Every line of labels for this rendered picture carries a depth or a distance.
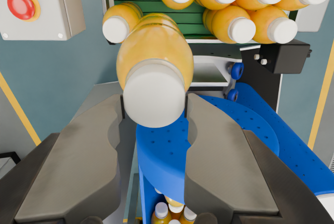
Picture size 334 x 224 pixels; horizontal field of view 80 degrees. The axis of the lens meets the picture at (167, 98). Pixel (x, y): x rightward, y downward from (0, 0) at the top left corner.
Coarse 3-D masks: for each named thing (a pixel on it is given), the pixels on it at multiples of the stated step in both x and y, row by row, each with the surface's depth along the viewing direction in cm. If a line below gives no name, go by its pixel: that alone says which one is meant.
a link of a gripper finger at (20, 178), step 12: (48, 144) 8; (36, 156) 7; (12, 168) 7; (24, 168) 7; (36, 168) 7; (0, 180) 6; (12, 180) 7; (24, 180) 7; (0, 192) 6; (12, 192) 6; (24, 192) 6; (0, 204) 6; (12, 204) 6; (0, 216) 5; (12, 216) 6
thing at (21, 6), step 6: (12, 0) 28; (18, 0) 28; (24, 0) 28; (30, 0) 28; (12, 6) 28; (18, 6) 28; (24, 6) 28; (30, 6) 28; (12, 12) 29; (18, 12) 29; (24, 12) 29; (30, 12) 29; (24, 18) 29; (30, 18) 30
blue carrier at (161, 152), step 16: (208, 96) 53; (240, 112) 46; (144, 128) 41; (160, 128) 41; (176, 128) 41; (256, 128) 41; (144, 144) 36; (160, 144) 36; (176, 144) 36; (272, 144) 37; (144, 160) 36; (160, 160) 33; (176, 160) 33; (144, 176) 51; (160, 176) 33; (176, 176) 31; (144, 192) 52; (176, 192) 33; (144, 208) 49
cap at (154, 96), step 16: (128, 80) 12; (144, 80) 11; (160, 80) 11; (176, 80) 12; (128, 96) 12; (144, 96) 12; (160, 96) 12; (176, 96) 12; (128, 112) 12; (144, 112) 12; (160, 112) 12; (176, 112) 12
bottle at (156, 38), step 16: (144, 16) 25; (160, 16) 23; (144, 32) 15; (160, 32) 15; (176, 32) 17; (128, 48) 15; (144, 48) 14; (160, 48) 14; (176, 48) 15; (128, 64) 14; (144, 64) 13; (160, 64) 13; (176, 64) 14; (192, 64) 16
